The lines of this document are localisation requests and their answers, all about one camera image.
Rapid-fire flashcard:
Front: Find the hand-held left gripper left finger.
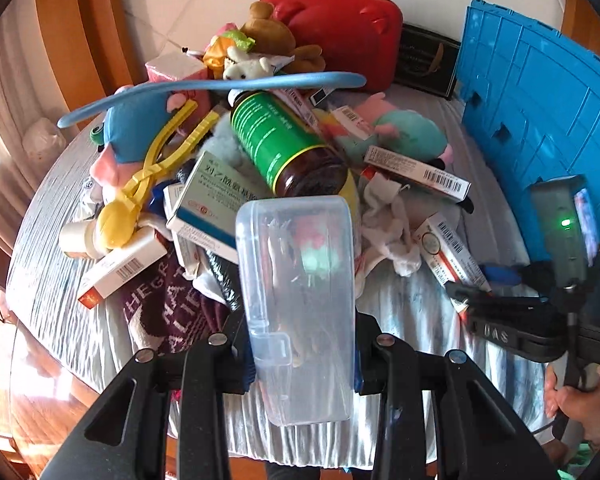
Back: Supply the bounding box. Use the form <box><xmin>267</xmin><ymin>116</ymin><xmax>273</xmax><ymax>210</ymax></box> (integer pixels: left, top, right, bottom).
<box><xmin>40</xmin><ymin>312</ymin><xmax>258</xmax><ymax>480</ymax></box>

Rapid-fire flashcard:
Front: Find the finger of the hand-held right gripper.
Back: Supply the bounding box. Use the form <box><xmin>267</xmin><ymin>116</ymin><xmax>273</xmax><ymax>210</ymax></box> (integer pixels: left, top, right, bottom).
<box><xmin>445</xmin><ymin>280</ymin><xmax>548</xmax><ymax>313</ymax></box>
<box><xmin>479</xmin><ymin>260</ymin><xmax>551</xmax><ymax>293</ymax></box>

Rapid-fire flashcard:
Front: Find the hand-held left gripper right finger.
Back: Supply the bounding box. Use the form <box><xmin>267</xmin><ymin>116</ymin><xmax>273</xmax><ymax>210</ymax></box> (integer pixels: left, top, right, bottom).
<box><xmin>352</xmin><ymin>312</ymin><xmax>546</xmax><ymax>480</ymax></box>

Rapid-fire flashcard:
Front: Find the white red medicine box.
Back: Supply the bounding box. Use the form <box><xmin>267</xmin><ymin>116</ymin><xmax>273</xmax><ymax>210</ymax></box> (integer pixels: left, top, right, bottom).
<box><xmin>364</xmin><ymin>145</ymin><xmax>472</xmax><ymax>201</ymax></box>
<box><xmin>412</xmin><ymin>212</ymin><xmax>493</xmax><ymax>301</ymax></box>

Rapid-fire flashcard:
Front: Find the clear plastic box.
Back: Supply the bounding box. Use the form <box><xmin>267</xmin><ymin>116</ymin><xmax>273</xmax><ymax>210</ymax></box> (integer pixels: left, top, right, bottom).
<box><xmin>235</xmin><ymin>195</ymin><xmax>357</xmax><ymax>427</ymax></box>

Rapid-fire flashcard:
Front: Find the wooden desktop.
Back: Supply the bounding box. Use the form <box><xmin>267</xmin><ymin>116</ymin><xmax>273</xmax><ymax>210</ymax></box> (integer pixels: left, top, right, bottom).
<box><xmin>7</xmin><ymin>310</ymin><xmax>581</xmax><ymax>480</ymax></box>

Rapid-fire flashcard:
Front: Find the person's right hand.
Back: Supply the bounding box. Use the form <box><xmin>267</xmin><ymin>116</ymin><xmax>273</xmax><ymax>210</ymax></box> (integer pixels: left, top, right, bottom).
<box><xmin>545</xmin><ymin>362</ymin><xmax>600</xmax><ymax>441</ymax></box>

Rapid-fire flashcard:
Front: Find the grey striped tablecloth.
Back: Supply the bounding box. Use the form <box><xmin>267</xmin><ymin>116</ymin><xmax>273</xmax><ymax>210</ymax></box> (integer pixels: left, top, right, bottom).
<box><xmin>5</xmin><ymin>80</ymin><xmax>556</xmax><ymax>466</ymax></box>

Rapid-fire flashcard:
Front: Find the maroon knitted hat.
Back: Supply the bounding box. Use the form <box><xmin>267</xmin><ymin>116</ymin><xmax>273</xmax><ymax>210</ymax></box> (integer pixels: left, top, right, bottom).
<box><xmin>122</xmin><ymin>255</ymin><xmax>231</xmax><ymax>356</ymax></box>

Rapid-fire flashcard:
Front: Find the white sock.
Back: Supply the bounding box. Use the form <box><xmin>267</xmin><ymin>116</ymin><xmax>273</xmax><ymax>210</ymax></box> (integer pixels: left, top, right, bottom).
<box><xmin>362</xmin><ymin>175</ymin><xmax>423</xmax><ymax>276</ymax></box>

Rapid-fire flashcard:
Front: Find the blue plastic crate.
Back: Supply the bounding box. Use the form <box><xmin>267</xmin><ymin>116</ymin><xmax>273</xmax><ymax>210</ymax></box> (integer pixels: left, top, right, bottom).
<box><xmin>452</xmin><ymin>0</ymin><xmax>600</xmax><ymax>281</ymax></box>

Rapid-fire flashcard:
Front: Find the white orange medicine box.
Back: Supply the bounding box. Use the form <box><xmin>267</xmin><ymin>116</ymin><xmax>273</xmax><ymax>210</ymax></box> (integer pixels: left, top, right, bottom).
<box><xmin>77</xmin><ymin>232</ymin><xmax>168</xmax><ymax>308</ymax></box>

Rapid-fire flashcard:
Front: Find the blue white medicine box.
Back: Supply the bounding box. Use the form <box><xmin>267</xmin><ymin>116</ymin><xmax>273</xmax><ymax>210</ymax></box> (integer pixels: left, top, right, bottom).
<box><xmin>166</xmin><ymin>151</ymin><xmax>276</xmax><ymax>256</ymax></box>

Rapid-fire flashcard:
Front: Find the pink plush toy teal dress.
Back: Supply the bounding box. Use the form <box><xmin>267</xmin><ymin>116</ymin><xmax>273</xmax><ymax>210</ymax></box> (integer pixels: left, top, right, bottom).
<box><xmin>330</xmin><ymin>94</ymin><xmax>456</xmax><ymax>171</ymax></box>

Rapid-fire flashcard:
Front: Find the yellow snowball clip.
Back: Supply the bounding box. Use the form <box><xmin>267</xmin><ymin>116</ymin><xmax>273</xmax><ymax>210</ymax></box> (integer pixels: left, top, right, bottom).
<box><xmin>96</xmin><ymin>100</ymin><xmax>221</xmax><ymax>251</ymax></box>

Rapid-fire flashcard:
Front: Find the grey fluffy plush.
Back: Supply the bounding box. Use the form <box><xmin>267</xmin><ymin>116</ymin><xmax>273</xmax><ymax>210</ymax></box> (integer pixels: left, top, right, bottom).
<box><xmin>212</xmin><ymin>115</ymin><xmax>246</xmax><ymax>171</ymax></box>

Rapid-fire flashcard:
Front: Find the small white barcode box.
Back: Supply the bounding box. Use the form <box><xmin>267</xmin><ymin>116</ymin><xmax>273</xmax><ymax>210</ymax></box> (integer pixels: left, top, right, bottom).
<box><xmin>327</xmin><ymin>105</ymin><xmax>376</xmax><ymax>141</ymax></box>

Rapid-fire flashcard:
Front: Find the black gift box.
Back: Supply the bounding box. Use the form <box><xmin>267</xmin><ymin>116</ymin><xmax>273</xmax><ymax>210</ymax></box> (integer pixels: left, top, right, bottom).
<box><xmin>395</xmin><ymin>24</ymin><xmax>463</xmax><ymax>100</ymax></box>

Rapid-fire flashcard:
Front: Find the green label brown bottle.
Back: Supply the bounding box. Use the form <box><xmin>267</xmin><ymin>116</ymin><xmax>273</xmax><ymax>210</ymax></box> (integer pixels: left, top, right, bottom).
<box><xmin>230</xmin><ymin>91</ymin><xmax>351</xmax><ymax>198</ymax></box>

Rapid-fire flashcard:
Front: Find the pink pig plush blue body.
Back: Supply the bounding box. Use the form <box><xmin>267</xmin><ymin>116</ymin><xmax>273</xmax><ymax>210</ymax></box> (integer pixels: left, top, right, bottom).
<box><xmin>89</xmin><ymin>87</ymin><xmax>191</xmax><ymax>196</ymax></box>

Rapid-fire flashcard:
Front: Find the blue flocked hanger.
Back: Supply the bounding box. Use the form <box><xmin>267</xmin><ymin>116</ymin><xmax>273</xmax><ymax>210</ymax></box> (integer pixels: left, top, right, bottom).
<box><xmin>57</xmin><ymin>71</ymin><xmax>368</xmax><ymax>130</ymax></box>

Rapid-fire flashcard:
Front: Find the white plastic bag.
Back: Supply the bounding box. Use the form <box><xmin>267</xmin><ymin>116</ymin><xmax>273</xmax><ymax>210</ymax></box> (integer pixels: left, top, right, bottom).
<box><xmin>22</xmin><ymin>117</ymin><xmax>68</xmax><ymax>168</ymax></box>

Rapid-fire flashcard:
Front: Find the white plush toy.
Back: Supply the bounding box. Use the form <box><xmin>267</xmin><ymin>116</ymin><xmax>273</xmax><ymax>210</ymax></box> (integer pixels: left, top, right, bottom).
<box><xmin>223</xmin><ymin>45</ymin><xmax>286</xmax><ymax>81</ymax></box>

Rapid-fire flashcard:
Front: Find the red hard case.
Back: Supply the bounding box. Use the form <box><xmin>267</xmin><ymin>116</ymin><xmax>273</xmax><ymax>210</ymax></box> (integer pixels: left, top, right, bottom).
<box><xmin>259</xmin><ymin>0</ymin><xmax>405</xmax><ymax>93</ymax></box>

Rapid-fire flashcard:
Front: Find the pink box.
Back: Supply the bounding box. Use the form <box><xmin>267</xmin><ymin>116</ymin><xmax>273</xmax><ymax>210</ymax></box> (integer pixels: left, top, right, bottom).
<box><xmin>145</xmin><ymin>52</ymin><xmax>208</xmax><ymax>83</ymax></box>

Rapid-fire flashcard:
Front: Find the yellow green plush toy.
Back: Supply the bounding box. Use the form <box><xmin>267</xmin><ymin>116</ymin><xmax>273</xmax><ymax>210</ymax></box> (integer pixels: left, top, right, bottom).
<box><xmin>202</xmin><ymin>22</ymin><xmax>253</xmax><ymax>68</ymax></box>

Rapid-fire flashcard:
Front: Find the brown bear plush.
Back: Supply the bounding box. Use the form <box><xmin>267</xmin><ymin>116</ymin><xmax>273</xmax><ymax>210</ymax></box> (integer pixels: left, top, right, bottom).
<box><xmin>240</xmin><ymin>1</ymin><xmax>326</xmax><ymax>76</ymax></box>

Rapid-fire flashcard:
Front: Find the beige curtain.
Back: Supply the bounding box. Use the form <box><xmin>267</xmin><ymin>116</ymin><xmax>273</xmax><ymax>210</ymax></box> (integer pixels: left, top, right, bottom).
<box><xmin>0</xmin><ymin>0</ymin><xmax>46</xmax><ymax>261</ymax></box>

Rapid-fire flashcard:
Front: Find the wooden door frame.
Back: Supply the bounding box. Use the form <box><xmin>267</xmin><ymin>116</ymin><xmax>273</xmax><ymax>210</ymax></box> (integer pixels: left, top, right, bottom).
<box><xmin>32</xmin><ymin>0</ymin><xmax>146</xmax><ymax>96</ymax></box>

